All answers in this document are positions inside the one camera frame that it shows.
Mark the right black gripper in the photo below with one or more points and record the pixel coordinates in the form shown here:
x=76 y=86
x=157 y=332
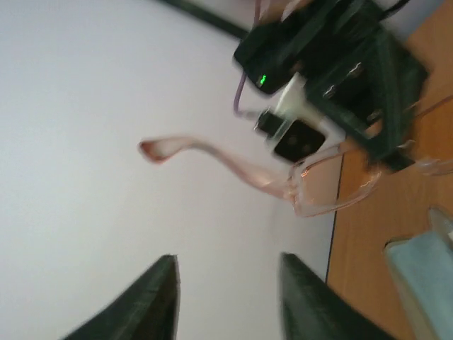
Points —
x=366 y=84

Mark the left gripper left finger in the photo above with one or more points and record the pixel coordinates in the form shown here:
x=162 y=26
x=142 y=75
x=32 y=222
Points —
x=148 y=309

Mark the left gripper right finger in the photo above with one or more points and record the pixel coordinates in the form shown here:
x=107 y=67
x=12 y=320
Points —
x=310 y=309

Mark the thin-framed sunglasses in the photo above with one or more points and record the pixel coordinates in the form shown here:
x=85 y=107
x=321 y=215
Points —
x=305 y=186

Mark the brown fabric sunglasses pouch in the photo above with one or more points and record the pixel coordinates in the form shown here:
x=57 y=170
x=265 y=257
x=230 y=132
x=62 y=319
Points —
x=424 y=276

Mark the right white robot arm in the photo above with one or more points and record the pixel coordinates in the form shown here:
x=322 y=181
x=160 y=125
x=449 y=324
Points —
x=265 y=52

